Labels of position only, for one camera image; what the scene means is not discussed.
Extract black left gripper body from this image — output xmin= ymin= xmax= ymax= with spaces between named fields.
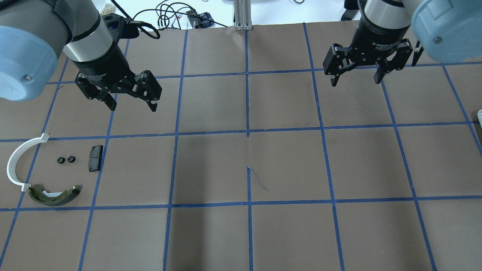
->
xmin=74 ymin=45 xmax=162 ymax=102

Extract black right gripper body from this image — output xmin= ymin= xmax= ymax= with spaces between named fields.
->
xmin=323 ymin=19 xmax=413 ymax=76

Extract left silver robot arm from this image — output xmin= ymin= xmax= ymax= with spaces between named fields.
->
xmin=0 ymin=0 xmax=162 ymax=112

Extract dark brake pad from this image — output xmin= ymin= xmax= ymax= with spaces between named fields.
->
xmin=88 ymin=145 xmax=104 ymax=172

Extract bags of small parts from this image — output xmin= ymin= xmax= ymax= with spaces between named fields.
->
xmin=99 ymin=2 xmax=117 ymax=16

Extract olive brake shoe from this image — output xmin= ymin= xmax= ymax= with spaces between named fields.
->
xmin=29 ymin=184 xmax=81 ymax=207

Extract white curved plastic part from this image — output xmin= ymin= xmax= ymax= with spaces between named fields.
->
xmin=6 ymin=133 xmax=50 ymax=192

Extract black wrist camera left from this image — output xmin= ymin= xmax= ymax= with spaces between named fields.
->
xmin=101 ymin=13 xmax=140 ymax=44

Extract aluminium frame post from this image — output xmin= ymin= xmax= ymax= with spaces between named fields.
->
xmin=233 ymin=0 xmax=253 ymax=31

